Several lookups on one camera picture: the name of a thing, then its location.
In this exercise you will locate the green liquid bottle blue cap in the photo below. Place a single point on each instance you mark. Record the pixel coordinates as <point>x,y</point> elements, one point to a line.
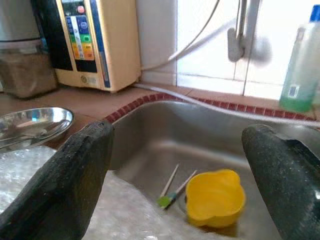
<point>300,75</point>

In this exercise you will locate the chopstick with green grip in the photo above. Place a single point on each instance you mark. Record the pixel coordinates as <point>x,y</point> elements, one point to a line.
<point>163,200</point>

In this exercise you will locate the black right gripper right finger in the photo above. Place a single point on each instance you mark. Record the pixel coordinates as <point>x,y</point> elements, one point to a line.
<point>282,180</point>

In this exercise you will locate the round stainless steel dish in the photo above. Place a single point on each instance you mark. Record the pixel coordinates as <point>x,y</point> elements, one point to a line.
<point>50,115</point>

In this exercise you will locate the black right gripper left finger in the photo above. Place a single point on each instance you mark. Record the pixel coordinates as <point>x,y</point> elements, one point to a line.
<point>62,180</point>

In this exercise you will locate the large stainless steel sink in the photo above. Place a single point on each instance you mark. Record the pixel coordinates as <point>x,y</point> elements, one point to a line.
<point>187,130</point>

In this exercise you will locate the chopstick with blue grip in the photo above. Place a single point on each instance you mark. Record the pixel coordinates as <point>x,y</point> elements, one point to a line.
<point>172,196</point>

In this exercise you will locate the grey plastic container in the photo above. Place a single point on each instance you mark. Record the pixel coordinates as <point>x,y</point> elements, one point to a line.
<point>17,20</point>

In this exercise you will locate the beige water ionizer machine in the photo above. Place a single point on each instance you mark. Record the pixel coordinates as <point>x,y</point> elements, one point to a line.
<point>120,45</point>

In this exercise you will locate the grey metal faucet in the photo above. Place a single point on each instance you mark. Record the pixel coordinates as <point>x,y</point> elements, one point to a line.
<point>235,47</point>

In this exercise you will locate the clear bubble wrap sheet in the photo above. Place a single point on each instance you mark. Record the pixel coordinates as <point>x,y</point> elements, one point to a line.
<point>125,212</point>

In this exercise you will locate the clear jar of brown powder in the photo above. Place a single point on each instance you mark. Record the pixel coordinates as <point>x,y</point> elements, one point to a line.
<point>25,72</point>

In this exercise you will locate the yellow plastic bowl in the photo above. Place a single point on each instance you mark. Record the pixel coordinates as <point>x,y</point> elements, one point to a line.
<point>215,197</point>

